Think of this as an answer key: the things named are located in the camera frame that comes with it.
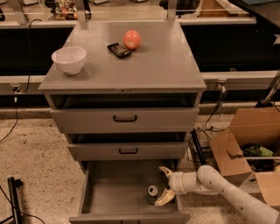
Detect black cable at left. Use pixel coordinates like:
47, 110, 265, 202
0, 18, 43, 144

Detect black stand at left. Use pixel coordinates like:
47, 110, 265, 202
0, 177, 23, 224

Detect cardboard box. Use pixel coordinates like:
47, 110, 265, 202
209, 108, 280, 207

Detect green bag in box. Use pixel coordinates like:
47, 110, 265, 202
243, 144, 274, 157

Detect green soda can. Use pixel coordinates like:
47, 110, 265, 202
147, 185, 158, 205

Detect black cables at right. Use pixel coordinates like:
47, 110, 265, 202
195, 84, 228, 141

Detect grey drawer cabinet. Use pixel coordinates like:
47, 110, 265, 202
38, 20, 207, 176

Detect colourful objects on shelf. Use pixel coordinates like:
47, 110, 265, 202
45, 0, 78, 20

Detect grey drawer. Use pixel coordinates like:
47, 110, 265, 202
50, 94, 199, 134
69, 160, 190, 224
68, 132, 187, 161

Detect white bowl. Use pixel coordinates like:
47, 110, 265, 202
52, 46, 87, 74

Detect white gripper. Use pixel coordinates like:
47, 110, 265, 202
154, 166, 200, 207

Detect grey top drawer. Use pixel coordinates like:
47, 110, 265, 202
50, 94, 199, 134

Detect red apple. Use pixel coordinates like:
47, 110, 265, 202
122, 30, 141, 50

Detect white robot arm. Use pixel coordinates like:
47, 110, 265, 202
155, 165, 280, 224

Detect grey middle drawer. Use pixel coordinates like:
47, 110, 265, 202
68, 132, 187, 161

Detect black bar on floor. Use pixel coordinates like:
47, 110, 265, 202
191, 129, 212, 167

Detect black phone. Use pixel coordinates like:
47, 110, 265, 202
108, 43, 132, 59

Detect grey bottom drawer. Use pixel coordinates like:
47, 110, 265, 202
69, 160, 190, 224

